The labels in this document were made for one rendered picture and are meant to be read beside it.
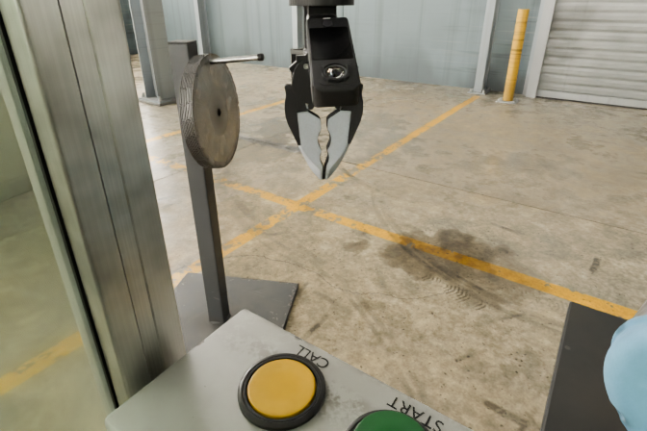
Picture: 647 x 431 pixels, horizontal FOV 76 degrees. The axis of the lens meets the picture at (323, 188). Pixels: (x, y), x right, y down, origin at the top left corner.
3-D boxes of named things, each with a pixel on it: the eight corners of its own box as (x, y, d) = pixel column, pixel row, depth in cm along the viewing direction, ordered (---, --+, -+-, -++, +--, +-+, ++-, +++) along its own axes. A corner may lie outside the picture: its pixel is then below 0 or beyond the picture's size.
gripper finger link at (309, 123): (320, 165, 56) (320, 97, 53) (324, 183, 51) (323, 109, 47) (297, 165, 56) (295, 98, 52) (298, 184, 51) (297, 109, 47)
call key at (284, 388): (235, 416, 24) (231, 392, 23) (278, 370, 27) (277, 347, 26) (288, 455, 22) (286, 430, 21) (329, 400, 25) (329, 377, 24)
